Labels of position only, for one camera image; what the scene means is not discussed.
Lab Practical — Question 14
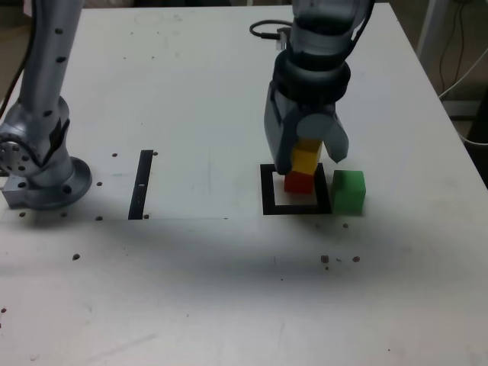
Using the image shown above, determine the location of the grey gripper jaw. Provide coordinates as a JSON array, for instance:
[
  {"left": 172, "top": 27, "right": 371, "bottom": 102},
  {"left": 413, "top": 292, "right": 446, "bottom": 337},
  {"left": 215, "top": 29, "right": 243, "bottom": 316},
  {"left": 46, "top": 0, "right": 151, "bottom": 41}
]
[
  {"left": 263, "top": 80, "right": 303, "bottom": 176},
  {"left": 297, "top": 104, "right": 350, "bottom": 165}
]

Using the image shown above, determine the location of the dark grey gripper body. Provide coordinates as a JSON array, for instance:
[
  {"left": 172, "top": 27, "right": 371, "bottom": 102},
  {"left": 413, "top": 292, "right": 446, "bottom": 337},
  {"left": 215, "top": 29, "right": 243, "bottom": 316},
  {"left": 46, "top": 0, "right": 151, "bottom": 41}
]
[{"left": 275, "top": 90, "right": 337, "bottom": 116}]

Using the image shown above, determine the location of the yellow cube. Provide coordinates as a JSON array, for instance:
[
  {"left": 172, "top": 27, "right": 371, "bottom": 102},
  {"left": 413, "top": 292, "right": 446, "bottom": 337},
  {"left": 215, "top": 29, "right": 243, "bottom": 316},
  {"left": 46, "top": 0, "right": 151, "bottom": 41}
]
[{"left": 290, "top": 137, "right": 323, "bottom": 177}]

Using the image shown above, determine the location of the red cube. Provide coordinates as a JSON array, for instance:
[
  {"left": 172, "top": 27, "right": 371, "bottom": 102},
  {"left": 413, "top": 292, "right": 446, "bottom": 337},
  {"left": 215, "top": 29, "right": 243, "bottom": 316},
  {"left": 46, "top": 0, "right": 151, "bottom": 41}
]
[{"left": 284, "top": 170, "right": 314, "bottom": 194}]

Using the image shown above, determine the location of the green cube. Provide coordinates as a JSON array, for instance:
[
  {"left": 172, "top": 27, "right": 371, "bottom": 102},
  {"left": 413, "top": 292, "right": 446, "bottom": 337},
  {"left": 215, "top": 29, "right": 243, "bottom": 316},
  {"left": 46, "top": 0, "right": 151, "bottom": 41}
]
[{"left": 330, "top": 169, "right": 367, "bottom": 213}]

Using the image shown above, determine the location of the black tape square outline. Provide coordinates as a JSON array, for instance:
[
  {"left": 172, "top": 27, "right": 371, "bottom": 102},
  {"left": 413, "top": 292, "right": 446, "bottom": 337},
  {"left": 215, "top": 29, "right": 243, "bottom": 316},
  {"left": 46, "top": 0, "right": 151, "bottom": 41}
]
[{"left": 259, "top": 162, "right": 333, "bottom": 217}]

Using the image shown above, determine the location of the black tape strip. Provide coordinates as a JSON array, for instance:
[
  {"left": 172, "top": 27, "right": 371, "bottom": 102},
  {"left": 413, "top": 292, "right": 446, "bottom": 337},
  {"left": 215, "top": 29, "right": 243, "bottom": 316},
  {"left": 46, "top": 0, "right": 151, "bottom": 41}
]
[{"left": 127, "top": 149, "right": 154, "bottom": 221}]

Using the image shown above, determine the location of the small white camera mount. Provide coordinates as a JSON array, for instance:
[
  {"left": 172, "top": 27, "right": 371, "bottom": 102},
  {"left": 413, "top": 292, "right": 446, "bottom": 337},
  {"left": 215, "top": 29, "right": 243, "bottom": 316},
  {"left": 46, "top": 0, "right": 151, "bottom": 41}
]
[{"left": 274, "top": 27, "right": 294, "bottom": 50}]

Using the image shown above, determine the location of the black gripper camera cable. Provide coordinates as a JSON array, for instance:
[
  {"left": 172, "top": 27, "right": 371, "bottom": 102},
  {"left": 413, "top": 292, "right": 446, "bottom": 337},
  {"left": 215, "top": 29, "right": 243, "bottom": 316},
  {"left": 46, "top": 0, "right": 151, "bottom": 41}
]
[{"left": 249, "top": 19, "right": 293, "bottom": 41}]

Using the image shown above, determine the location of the thin black hanging cable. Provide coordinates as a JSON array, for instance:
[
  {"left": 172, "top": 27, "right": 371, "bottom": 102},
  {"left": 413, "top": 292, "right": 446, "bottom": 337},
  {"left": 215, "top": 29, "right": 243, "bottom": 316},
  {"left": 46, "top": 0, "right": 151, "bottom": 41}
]
[{"left": 438, "top": 0, "right": 465, "bottom": 95}]

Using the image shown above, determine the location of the white hanging cable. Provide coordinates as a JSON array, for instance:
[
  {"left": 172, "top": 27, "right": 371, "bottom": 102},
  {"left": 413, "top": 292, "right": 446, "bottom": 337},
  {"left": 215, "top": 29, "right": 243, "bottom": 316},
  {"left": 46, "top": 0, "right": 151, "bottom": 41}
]
[{"left": 437, "top": 48, "right": 488, "bottom": 100}]

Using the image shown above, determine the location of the white floor cable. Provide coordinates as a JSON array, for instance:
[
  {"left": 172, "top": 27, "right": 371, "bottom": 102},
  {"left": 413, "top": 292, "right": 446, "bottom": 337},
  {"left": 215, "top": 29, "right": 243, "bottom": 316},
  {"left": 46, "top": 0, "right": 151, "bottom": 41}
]
[{"left": 454, "top": 124, "right": 488, "bottom": 146}]

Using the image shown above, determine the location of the white metal post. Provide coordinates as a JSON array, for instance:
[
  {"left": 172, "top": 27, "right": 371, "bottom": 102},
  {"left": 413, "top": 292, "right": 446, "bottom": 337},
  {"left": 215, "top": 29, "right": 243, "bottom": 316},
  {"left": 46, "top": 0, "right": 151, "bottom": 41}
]
[{"left": 416, "top": 0, "right": 448, "bottom": 60}]

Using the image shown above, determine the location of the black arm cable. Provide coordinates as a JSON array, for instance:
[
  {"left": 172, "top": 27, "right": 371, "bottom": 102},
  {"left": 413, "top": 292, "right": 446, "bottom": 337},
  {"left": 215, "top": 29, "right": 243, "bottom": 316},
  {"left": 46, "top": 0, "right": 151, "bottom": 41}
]
[{"left": 0, "top": 0, "right": 38, "bottom": 115}]

